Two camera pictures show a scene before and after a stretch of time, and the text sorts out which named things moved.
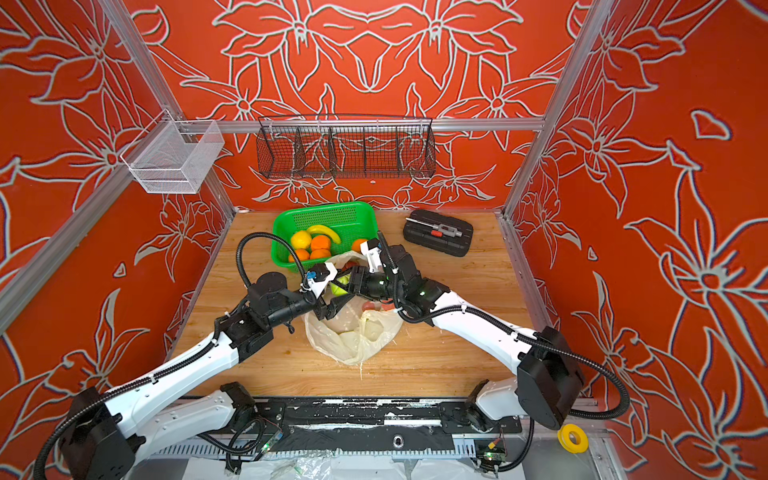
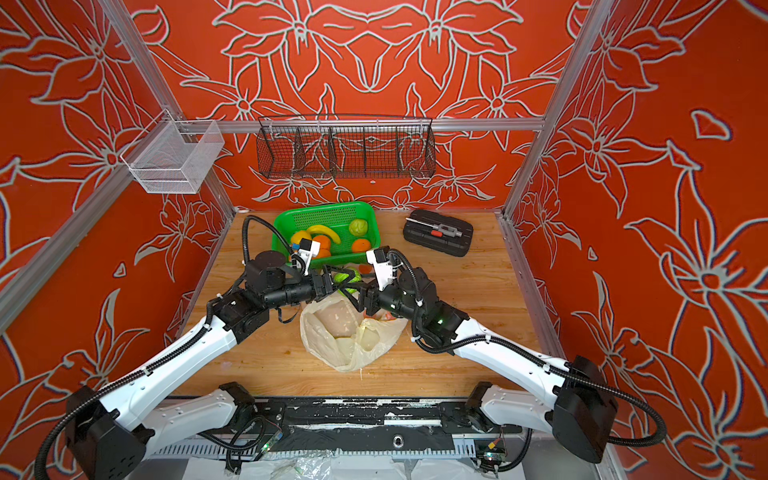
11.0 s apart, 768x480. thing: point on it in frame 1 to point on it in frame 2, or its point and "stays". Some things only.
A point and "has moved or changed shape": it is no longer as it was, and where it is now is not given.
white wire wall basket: [174, 156] stays
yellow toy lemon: [301, 239] stays
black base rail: [376, 424] stays
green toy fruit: [337, 290] has moved or changed shape
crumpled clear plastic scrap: [312, 467] stays
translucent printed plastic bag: [361, 329] has moved or changed shape
